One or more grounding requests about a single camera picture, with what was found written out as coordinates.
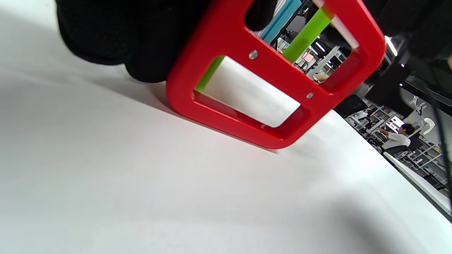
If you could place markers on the person's left hand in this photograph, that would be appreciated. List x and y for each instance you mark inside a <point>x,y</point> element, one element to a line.
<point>134,31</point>

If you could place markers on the person's right hand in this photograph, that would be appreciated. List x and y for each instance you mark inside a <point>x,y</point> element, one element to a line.
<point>423,24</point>

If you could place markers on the green peg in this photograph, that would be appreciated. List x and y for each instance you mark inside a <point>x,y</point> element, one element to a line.
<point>305,37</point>
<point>209,74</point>

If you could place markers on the rainbow hammer bench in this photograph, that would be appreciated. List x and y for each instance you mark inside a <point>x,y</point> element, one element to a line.
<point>226,35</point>

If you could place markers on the blue peg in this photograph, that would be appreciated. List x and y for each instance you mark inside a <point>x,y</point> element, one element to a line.
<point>280,19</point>

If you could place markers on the white side table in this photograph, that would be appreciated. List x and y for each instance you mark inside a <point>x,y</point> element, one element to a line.
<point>423,185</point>

